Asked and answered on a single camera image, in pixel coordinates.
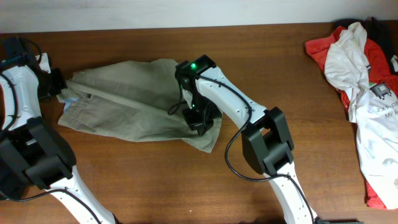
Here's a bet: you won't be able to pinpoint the black folded garment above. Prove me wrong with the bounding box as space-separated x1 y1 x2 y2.
1 167 27 199

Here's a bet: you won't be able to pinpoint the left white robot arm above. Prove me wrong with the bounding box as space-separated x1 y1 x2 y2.
1 37 118 223

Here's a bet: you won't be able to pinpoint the khaki green shorts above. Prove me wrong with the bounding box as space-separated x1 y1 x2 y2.
57 59 221 153

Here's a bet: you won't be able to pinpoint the red t-shirt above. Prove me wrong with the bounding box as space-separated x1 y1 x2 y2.
305 26 397 210

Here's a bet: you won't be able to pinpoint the white printed t-shirt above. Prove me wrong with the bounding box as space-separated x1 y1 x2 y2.
325 22 397 209

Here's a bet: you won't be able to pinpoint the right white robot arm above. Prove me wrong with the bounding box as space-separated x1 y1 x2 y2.
168 55 321 223

